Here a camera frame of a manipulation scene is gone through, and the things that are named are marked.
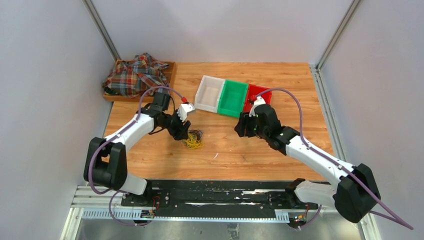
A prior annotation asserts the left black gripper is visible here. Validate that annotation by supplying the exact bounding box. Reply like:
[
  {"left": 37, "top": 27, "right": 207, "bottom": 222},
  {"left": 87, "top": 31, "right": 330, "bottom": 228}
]
[{"left": 160, "top": 108, "right": 191, "bottom": 141}]

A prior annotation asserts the yellow wire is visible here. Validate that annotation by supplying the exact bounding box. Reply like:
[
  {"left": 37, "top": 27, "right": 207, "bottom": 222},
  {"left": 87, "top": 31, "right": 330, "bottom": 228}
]
[{"left": 181, "top": 130, "right": 205, "bottom": 151}]

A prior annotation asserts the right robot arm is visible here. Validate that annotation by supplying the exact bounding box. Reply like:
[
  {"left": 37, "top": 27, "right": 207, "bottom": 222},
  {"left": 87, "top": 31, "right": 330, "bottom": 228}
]
[{"left": 234, "top": 103, "right": 381, "bottom": 223}]

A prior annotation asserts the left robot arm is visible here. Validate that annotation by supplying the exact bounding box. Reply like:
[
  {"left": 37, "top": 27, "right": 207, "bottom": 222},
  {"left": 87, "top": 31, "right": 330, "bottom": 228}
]
[{"left": 83, "top": 93, "right": 196, "bottom": 207}]

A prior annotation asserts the green plastic bin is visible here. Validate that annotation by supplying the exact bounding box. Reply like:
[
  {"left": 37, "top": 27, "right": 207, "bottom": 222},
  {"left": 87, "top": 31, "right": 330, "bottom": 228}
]
[{"left": 217, "top": 79, "right": 249, "bottom": 118}]

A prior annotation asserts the red plastic bin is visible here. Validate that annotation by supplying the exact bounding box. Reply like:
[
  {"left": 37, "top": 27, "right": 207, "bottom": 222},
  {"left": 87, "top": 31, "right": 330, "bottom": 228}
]
[{"left": 242, "top": 84, "right": 273, "bottom": 114}]

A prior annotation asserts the white plastic bin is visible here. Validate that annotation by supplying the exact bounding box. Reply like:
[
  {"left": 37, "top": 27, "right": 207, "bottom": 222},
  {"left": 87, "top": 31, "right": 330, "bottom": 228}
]
[{"left": 194, "top": 75, "right": 226, "bottom": 113}]

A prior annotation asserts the wooden tray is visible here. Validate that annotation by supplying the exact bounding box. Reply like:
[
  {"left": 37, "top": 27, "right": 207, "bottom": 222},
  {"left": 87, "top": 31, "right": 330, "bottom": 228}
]
[{"left": 103, "top": 61, "right": 177, "bottom": 103}]

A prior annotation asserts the plaid cloth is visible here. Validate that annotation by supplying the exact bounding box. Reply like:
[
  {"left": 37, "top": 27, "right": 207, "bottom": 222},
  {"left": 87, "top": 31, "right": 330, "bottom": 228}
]
[{"left": 101, "top": 52, "right": 170, "bottom": 98}]

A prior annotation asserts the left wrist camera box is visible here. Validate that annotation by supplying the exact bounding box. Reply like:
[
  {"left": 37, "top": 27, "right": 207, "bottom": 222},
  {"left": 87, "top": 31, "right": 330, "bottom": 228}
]
[{"left": 176, "top": 103, "right": 196, "bottom": 122}]

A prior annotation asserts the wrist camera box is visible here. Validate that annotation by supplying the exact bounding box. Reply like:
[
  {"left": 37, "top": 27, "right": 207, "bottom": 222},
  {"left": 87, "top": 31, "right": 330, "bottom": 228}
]
[
  {"left": 176, "top": 103, "right": 196, "bottom": 122},
  {"left": 249, "top": 96, "right": 266, "bottom": 117}
]

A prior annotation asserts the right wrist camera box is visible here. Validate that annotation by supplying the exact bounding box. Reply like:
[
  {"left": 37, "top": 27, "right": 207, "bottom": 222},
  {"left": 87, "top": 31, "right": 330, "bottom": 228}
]
[{"left": 249, "top": 96, "right": 266, "bottom": 117}]

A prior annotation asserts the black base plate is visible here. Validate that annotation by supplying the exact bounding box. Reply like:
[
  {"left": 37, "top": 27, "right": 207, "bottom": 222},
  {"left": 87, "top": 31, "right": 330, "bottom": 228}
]
[{"left": 121, "top": 179, "right": 318, "bottom": 220}]

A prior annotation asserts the aluminium rail frame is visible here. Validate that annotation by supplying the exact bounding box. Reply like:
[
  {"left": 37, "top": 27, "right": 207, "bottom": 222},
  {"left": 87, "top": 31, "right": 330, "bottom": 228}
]
[{"left": 60, "top": 186, "right": 382, "bottom": 240}]

